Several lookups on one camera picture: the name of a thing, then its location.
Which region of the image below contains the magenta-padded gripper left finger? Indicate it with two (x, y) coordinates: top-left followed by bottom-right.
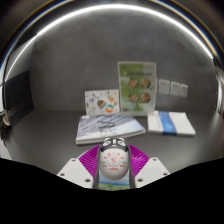
(57, 145), (101, 190)

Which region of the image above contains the small white colourful-print card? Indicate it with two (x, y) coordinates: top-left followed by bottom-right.
(84, 88), (121, 117)

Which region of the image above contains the green food-print standing poster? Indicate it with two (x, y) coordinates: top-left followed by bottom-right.
(117, 60), (158, 117)

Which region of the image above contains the white wall socket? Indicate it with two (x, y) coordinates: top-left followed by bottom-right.
(180, 83), (189, 98)
(170, 80), (181, 97)
(158, 78), (171, 96)

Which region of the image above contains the grey-blue flat book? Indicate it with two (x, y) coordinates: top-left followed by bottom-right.
(75, 112), (147, 146)

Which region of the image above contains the white panda-print computer mouse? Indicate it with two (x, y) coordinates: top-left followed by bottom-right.
(98, 136), (131, 181)

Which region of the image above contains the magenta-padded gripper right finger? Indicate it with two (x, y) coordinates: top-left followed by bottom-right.
(127, 143), (171, 189)

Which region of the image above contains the white book with blue band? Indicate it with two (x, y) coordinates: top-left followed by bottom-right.
(147, 110), (197, 137)

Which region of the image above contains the black flat panel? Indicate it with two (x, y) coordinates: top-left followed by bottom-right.
(0, 69), (35, 133)

